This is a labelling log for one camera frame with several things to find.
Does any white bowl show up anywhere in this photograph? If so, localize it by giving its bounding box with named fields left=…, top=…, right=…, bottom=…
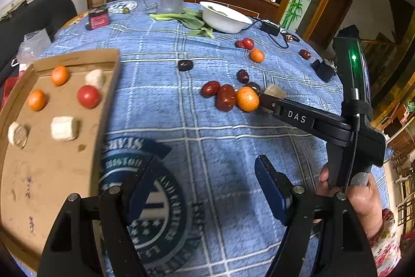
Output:
left=199, top=1, right=253, bottom=34

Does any clear plastic bag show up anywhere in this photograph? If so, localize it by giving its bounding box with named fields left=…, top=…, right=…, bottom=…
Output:
left=16, top=30, right=52, bottom=65

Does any blue plaid tablecloth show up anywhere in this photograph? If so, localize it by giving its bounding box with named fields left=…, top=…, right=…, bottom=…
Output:
left=36, top=0, right=391, bottom=277

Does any bunch of keys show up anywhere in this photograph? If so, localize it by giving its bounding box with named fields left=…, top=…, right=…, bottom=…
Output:
left=280, top=31, right=300, bottom=43

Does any black power adapter with cable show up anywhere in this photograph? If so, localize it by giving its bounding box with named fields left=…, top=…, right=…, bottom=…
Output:
left=239, top=18, right=290, bottom=49

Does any black sofa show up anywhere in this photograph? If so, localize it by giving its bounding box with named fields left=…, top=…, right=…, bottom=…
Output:
left=0, top=0, right=78, bottom=79

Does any dark bottle red label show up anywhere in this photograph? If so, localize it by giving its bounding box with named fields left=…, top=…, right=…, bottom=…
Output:
left=86, top=0, right=109, bottom=31

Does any person's right forearm floral sleeve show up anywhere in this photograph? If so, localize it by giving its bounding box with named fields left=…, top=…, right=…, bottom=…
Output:
left=369, top=208, right=403, bottom=277

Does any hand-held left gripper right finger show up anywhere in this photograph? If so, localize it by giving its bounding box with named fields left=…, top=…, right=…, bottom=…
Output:
left=254, top=154, right=378, bottom=277

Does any green leafy vegetable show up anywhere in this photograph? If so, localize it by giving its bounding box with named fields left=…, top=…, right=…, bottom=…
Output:
left=149, top=8, right=215, bottom=38

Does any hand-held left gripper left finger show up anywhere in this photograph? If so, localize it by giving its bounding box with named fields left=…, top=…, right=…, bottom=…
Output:
left=38, top=155, right=163, bottom=277

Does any black pouch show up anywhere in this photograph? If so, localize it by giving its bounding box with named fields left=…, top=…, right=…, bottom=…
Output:
left=309, top=59, right=338, bottom=83

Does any person's right hand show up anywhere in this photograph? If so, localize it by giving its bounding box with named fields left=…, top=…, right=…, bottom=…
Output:
left=316, top=164, right=384, bottom=239

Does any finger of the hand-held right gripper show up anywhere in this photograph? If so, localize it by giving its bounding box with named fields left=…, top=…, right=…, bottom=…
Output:
left=259, top=93, right=354, bottom=146

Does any large red date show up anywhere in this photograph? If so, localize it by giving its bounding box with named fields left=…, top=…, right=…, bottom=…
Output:
left=216, top=84, right=237, bottom=111

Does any shallow cardboard box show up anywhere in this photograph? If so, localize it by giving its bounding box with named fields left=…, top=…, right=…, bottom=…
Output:
left=0, top=49, right=121, bottom=274

